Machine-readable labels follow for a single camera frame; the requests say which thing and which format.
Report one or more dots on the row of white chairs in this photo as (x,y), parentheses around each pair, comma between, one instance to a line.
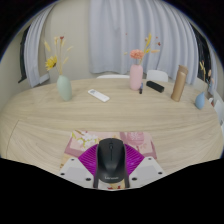
(219,110)

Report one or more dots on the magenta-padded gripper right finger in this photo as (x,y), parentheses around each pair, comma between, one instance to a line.
(148,169)

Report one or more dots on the blue vase with dried flowers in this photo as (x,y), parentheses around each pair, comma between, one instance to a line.
(200,101)

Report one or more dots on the black rectangular case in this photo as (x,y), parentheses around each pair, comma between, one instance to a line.
(155,86)

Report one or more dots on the white remote control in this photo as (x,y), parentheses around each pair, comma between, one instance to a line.
(98,95)

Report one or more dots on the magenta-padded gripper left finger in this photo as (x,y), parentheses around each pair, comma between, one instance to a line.
(75,169)

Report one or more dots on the dog print mouse pad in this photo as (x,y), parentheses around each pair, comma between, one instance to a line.
(83,141)

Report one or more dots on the wide white curtain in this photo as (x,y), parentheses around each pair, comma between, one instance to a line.
(133,26)

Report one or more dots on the green vase with yellow flowers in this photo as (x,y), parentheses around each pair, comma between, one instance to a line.
(64,88)

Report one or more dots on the tan insulated bottle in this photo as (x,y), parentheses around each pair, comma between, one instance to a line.
(179,85)

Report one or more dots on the dark marker pen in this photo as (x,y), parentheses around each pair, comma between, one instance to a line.
(141,88)

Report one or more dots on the pink vase with flowers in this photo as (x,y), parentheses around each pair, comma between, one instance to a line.
(136,78)

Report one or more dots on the dark window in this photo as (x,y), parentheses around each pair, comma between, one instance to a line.
(201,50)
(24,56)

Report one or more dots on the black computer mouse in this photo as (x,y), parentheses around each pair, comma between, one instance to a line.
(111,160)

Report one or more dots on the white chair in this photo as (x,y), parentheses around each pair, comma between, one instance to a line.
(113,76)
(157,75)

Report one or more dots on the narrow white curtain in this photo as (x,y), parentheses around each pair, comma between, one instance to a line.
(36,50)
(213,71)

